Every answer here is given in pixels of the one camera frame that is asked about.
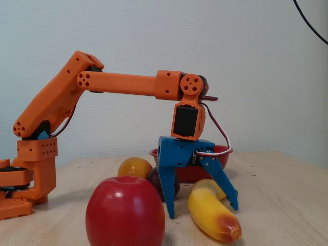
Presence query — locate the red speckled bowl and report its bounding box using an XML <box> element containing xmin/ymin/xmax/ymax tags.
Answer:
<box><xmin>149</xmin><ymin>145</ymin><xmax>234</xmax><ymax>183</ymax></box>

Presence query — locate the white red black servo cable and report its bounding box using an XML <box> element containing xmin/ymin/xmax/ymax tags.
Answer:
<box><xmin>194</xmin><ymin>95</ymin><xmax>232</xmax><ymax>156</ymax></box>

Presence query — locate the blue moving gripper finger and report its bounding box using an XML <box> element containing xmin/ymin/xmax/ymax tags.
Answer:
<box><xmin>198</xmin><ymin>154</ymin><xmax>239</xmax><ymax>212</ymax></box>

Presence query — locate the red black shoulder cable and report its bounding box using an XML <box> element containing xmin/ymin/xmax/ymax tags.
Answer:
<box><xmin>50</xmin><ymin>102</ymin><xmax>78</xmax><ymax>137</ymax></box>

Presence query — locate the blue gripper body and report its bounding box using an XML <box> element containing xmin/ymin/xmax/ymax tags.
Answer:
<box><xmin>156</xmin><ymin>136</ymin><xmax>216</xmax><ymax>170</ymax></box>

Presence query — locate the red apple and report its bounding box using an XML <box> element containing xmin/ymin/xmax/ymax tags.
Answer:
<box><xmin>85</xmin><ymin>175</ymin><xmax>166</xmax><ymax>246</ymax></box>

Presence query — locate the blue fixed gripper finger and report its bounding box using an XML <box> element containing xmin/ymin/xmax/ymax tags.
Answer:
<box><xmin>157</xmin><ymin>167</ymin><xmax>178</xmax><ymax>220</ymax></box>

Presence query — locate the yellow banana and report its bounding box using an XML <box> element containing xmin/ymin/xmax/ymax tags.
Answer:
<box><xmin>187</xmin><ymin>178</ymin><xmax>242</xmax><ymax>243</ymax></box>

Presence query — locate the black hanging cable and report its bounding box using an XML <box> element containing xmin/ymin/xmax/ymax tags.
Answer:
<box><xmin>293</xmin><ymin>0</ymin><xmax>328</xmax><ymax>46</ymax></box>

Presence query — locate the yellow orange round fruit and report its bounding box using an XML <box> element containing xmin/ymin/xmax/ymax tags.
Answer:
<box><xmin>117</xmin><ymin>156</ymin><xmax>153</xmax><ymax>180</ymax></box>

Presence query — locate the dark purple plum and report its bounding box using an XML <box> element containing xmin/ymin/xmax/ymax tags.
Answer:
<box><xmin>146</xmin><ymin>166</ymin><xmax>181</xmax><ymax>202</ymax></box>

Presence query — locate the orange robot base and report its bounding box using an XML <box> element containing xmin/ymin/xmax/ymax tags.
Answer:
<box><xmin>0</xmin><ymin>158</ymin><xmax>34</xmax><ymax>221</ymax></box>

